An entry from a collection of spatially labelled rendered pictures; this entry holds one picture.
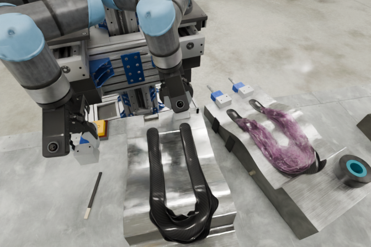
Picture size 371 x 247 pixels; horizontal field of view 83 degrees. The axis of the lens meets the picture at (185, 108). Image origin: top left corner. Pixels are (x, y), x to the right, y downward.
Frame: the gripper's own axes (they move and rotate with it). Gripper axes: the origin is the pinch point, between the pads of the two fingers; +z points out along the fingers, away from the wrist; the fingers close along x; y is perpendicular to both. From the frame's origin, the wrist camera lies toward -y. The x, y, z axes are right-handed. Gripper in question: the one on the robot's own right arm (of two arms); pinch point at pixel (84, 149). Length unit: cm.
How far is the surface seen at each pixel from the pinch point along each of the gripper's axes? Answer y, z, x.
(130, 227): -21.5, 1.5, -11.7
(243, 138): -1.9, 5.1, -46.7
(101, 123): 17.6, 11.3, 0.0
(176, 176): -10.5, 4.7, -23.8
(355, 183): -22, 1, -68
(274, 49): 164, 95, -170
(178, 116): 9.5, 3.7, -27.7
